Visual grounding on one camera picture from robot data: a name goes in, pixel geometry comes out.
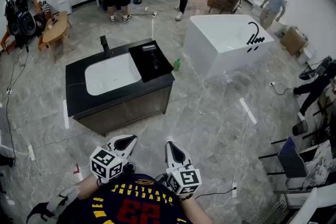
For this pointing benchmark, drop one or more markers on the green plastic bottle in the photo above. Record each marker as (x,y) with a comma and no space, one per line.
(177,65)

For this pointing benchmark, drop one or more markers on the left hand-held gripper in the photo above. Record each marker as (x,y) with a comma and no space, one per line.
(103,162)

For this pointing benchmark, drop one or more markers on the white sink basin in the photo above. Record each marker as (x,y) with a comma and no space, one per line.
(110,76)

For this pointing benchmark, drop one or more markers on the person's navy jersey torso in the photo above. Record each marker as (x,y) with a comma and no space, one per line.
(131,207)

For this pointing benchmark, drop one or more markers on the person's right forearm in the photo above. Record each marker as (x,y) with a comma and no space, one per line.
(195,211)

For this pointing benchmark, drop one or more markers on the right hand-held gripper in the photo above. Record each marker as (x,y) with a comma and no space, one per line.
(185,181)

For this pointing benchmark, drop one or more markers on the black bathtub faucet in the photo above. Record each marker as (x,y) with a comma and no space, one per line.
(256,38)

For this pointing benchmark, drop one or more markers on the striped cushion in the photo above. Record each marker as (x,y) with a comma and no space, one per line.
(46,7)

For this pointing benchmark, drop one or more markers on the person's left forearm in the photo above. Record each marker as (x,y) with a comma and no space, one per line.
(86,187)

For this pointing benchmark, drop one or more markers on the black cloth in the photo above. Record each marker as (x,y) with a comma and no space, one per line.
(162,65)

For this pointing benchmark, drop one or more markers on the wooden coffee table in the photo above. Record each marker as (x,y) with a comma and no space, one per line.
(55,30)

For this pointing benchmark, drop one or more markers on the black mesh waste bin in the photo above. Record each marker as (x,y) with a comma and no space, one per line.
(300,128)

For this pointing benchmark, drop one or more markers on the white table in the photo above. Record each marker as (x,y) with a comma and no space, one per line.
(210,44)

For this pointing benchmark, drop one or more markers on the white marbled slab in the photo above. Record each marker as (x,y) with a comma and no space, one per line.
(317,165)

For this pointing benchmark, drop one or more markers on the orange sofa chair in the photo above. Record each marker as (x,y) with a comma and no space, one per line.
(6,40)

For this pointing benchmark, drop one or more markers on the black backpack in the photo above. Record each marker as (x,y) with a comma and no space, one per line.
(27,23)
(12,21)

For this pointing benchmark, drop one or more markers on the black wrist band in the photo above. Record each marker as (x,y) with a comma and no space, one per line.
(98,182)

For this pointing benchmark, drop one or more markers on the blue cushioned chair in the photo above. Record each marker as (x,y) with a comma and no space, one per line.
(291,160)

